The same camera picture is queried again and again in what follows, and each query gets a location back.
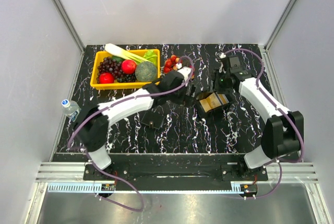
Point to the red apple lower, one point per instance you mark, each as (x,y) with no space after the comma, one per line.
(106,78)

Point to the green lettuce leaf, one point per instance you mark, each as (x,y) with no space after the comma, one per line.
(152,57)

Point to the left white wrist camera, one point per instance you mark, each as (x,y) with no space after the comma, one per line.
(185,71)

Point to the green cantaloupe melon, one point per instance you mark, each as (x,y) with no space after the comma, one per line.
(146,72)

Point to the black card holder wallet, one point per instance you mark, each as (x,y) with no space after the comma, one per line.
(152,119)

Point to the yellow plastic basket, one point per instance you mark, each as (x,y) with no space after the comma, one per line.
(100,55)

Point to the red cherry bunch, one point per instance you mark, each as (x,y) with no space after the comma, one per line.
(169,64)

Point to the aluminium frame rail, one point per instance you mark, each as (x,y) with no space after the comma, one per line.
(303,172)

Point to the red apple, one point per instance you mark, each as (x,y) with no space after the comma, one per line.
(106,78)
(128,66)

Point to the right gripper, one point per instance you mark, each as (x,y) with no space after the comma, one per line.
(217,74)

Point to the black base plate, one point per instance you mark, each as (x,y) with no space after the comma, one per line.
(184,172)

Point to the purple grape bunch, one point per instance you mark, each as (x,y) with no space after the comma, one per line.
(108,66)

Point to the plastic water bottle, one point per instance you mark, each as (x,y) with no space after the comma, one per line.
(70,109)

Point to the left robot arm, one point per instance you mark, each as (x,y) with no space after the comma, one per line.
(98,119)

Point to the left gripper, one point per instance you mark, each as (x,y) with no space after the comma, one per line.
(187,101)

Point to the red apple upper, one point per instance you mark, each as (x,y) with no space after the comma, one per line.
(128,66)

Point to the green avocado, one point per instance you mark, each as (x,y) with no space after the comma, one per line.
(117,59)

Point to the white green leek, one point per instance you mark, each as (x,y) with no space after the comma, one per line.
(122,53)

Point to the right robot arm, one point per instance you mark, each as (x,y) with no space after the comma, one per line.
(284,129)

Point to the black card box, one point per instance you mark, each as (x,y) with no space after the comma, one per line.
(208,102)

